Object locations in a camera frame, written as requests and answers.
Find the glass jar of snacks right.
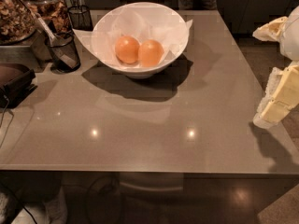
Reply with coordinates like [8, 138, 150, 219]
[25, 0, 71, 33]

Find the orange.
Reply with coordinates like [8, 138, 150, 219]
[138, 39, 164, 67]
[115, 35, 139, 64]

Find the white paper liner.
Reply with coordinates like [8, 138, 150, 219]
[72, 7, 193, 69]

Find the glass jar of snacks left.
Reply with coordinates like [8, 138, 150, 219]
[0, 0, 36, 46]

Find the black cable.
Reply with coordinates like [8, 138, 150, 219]
[0, 96, 15, 149]

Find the black mesh cup rear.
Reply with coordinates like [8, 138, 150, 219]
[68, 5, 93, 31]

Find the black mesh cup front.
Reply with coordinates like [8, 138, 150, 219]
[45, 33, 80, 73]

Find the white ceramic bowl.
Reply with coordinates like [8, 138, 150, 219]
[91, 1, 190, 80]

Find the dark brown device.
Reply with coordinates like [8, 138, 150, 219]
[0, 63, 36, 108]

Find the glass jar of snacks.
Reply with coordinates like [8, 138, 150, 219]
[25, 0, 71, 33]
[0, 0, 36, 46]

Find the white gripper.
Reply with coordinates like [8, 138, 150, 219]
[252, 7, 299, 129]

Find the metal scoop utensil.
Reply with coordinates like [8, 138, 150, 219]
[6, 0, 76, 67]

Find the black mesh cup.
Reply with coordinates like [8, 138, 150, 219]
[68, 5, 93, 31]
[45, 33, 80, 73]

